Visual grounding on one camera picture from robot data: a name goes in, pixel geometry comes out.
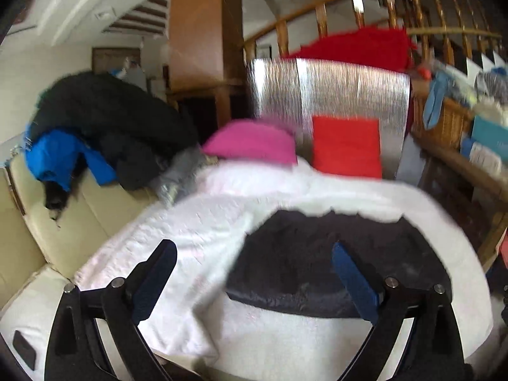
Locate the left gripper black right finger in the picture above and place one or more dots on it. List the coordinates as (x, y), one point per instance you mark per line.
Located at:
(433, 349)

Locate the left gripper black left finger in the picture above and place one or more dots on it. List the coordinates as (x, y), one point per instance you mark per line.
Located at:
(75, 349)

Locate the black quilted jacket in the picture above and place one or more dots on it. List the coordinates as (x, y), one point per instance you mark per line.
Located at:
(330, 266)

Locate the cream leather sofa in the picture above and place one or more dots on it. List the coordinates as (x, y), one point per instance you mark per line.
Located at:
(31, 239)

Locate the white bed sheet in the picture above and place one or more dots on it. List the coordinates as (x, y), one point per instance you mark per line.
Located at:
(195, 323)

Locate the wooden side table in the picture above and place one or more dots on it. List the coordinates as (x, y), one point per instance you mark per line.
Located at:
(476, 201)

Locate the blue jacket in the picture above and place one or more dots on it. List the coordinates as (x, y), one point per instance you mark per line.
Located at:
(53, 158)

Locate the grey garment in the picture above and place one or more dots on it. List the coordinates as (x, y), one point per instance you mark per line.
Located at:
(178, 180)

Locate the white patterned tissue pack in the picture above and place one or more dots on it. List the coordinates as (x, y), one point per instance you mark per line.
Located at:
(482, 157)

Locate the red pillow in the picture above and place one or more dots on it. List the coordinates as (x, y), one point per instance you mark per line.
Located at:
(346, 147)

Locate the light blue tissue box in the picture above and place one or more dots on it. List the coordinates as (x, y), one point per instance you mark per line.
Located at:
(491, 135)

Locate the black coat pile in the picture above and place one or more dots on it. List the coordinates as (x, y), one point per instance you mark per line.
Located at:
(137, 134)

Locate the wicker basket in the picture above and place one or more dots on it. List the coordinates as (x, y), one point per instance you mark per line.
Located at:
(454, 122)

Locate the blue cloth in basket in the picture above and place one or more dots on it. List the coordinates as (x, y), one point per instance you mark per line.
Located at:
(439, 88)

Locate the pink pillow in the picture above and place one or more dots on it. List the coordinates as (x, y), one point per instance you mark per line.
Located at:
(252, 140)

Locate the silver foil insulation panel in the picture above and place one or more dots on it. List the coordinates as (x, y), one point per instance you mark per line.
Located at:
(289, 93)

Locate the red blanket on railing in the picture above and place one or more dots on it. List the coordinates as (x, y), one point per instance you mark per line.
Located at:
(387, 49)

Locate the wooden stair railing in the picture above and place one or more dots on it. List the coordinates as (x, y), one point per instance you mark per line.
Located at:
(445, 26)

